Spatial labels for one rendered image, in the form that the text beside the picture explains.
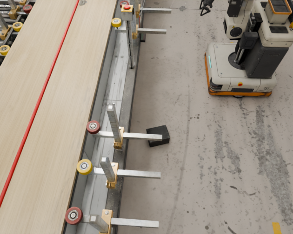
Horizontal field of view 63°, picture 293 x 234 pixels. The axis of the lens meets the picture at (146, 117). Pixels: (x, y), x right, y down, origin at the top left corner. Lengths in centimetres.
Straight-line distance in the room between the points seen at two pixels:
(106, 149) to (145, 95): 116
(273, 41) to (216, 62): 63
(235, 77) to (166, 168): 117
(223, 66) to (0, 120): 209
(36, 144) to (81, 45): 84
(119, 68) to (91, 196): 109
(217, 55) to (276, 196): 151
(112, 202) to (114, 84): 96
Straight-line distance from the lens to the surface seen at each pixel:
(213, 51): 284
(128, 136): 148
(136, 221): 132
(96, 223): 104
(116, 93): 193
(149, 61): 304
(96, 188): 159
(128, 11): 164
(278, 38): 237
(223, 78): 259
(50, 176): 139
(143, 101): 263
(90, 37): 200
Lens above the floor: 212
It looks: 58 degrees down
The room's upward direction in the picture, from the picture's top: 1 degrees counter-clockwise
